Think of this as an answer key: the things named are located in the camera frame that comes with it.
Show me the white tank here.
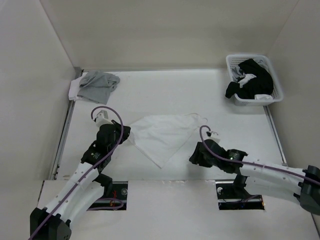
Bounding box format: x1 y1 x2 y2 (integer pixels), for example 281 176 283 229
68 77 82 101
128 113 208 169

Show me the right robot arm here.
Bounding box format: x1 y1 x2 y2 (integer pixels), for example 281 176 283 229
189 139 320 215

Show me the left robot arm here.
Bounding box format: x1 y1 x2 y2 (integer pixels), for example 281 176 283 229
29 120 131 240

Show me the folded grey tank top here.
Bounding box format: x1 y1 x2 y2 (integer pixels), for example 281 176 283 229
77 71 121 105

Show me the folded white tank top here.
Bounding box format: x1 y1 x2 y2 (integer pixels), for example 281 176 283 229
68 77 82 101

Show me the black tank top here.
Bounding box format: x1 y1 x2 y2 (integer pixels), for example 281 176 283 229
225 58 274 100

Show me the white garment in basket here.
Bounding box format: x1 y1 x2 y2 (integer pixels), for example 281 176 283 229
254 94 273 101

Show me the grey garment in basket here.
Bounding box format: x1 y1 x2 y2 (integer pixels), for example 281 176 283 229
231 66 246 83

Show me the white plastic laundry basket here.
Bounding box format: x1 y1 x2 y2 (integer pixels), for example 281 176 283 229
225 53 284 107

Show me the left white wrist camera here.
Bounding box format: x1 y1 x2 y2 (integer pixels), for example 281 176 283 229
94 110 113 128

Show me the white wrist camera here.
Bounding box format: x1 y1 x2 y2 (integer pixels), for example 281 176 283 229
206 131 221 143
94 110 113 128

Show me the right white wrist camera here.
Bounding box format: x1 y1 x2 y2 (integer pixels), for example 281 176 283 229
206 131 221 143

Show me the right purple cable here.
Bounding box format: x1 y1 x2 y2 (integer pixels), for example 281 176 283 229
198 124 320 181

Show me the purple cable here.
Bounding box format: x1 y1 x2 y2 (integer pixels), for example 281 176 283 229
27 105 125 240
198 124 320 181

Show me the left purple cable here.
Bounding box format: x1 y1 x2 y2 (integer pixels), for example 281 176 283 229
27 105 125 240

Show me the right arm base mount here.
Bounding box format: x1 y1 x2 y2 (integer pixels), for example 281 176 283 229
215 181 265 211

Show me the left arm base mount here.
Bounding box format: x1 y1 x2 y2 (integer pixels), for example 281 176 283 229
88 181 128 211

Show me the metal table edge rail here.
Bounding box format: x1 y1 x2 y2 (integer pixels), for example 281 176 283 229
48 66 84 181

